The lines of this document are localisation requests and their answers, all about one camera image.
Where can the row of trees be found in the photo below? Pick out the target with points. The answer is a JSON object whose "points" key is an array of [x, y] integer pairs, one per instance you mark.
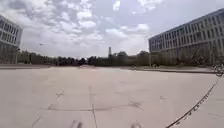
{"points": [[100, 61]]}

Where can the distant slender tower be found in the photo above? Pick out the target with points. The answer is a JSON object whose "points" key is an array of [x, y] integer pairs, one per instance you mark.
{"points": [[109, 51]]}

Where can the low raised kerb edge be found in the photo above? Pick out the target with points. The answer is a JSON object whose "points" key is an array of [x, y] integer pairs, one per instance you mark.
{"points": [[173, 70]]}

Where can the long grey office building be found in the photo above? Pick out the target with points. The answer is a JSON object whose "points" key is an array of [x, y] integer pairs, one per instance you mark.
{"points": [[196, 38]]}

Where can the grey multi-storey building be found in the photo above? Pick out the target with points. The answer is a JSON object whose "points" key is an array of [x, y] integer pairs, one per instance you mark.
{"points": [[8, 36]]}

